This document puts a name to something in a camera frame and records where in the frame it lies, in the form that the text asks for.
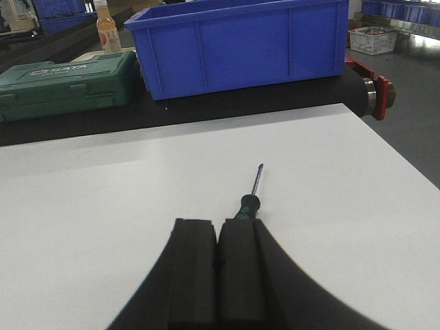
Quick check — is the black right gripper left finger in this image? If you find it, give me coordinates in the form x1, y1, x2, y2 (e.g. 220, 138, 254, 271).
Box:
109, 219, 216, 329

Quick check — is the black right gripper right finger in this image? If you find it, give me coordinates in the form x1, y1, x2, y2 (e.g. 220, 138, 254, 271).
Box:
217, 219, 383, 329

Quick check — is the green black screwdriver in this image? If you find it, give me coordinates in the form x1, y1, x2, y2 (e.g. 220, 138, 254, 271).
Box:
234, 164, 264, 220

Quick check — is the large blue plastic bin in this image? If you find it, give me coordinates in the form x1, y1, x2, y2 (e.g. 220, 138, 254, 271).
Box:
124, 1, 349, 100

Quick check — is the green SATA tool case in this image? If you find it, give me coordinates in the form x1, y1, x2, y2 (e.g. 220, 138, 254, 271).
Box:
1, 51, 140, 122

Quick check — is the white mesh basket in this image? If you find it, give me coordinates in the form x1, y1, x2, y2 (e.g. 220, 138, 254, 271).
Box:
349, 26, 398, 55

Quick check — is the orange juice bottle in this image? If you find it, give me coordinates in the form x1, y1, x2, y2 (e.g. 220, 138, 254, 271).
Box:
93, 0, 122, 54

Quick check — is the red conveyor end bracket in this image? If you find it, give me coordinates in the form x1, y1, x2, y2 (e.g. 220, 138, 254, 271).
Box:
344, 55, 396, 120

